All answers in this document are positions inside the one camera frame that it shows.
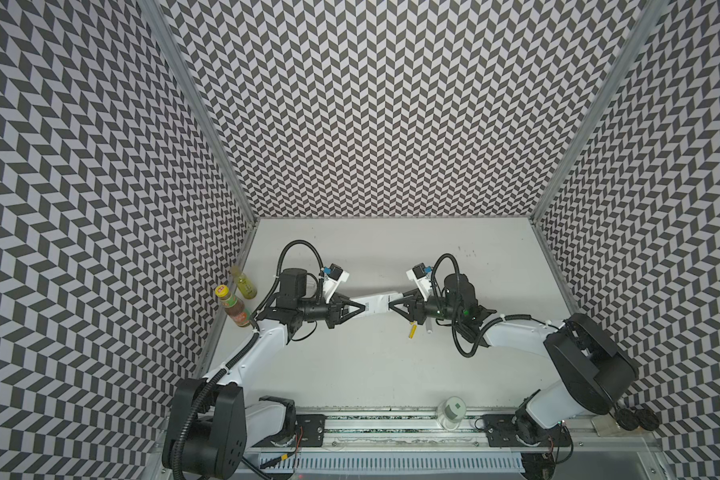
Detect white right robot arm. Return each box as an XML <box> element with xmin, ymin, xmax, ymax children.
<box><xmin>388</xmin><ymin>263</ymin><xmax>638</xmax><ymax>445</ymax></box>

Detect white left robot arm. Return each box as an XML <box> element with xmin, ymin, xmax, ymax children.
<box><xmin>162</xmin><ymin>239</ymin><xmax>367</xmax><ymax>479</ymax></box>

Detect yellow-green drink bottle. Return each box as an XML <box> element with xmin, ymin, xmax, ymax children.
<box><xmin>230</xmin><ymin>265</ymin><xmax>258</xmax><ymax>299</ymax></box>

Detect red tea bottle yellow cap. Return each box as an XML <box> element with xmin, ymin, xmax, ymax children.
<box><xmin>214</xmin><ymin>285</ymin><xmax>250</xmax><ymax>328</ymax></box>

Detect black round disc pair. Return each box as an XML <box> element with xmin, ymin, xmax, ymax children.
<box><xmin>612</xmin><ymin>406</ymin><xmax>661</xmax><ymax>432</ymax></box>

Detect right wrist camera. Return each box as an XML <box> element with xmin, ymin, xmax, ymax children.
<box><xmin>406</xmin><ymin>263</ymin><xmax>433</xmax><ymax>300</ymax></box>

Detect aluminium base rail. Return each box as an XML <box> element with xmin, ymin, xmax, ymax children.
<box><xmin>239</xmin><ymin>407</ymin><xmax>655</xmax><ymax>454</ymax></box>

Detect aluminium left corner post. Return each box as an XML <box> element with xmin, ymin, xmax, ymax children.
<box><xmin>139</xmin><ymin>0</ymin><xmax>256</xmax><ymax>224</ymax></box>

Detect aluminium corner post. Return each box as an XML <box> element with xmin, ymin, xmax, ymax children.
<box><xmin>139</xmin><ymin>0</ymin><xmax>256</xmax><ymax>224</ymax></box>
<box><xmin>529</xmin><ymin>0</ymin><xmax>669</xmax><ymax>228</ymax></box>

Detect aluminium right corner post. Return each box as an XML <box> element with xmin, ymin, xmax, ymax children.
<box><xmin>529</xmin><ymin>0</ymin><xmax>669</xmax><ymax>228</ymax></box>

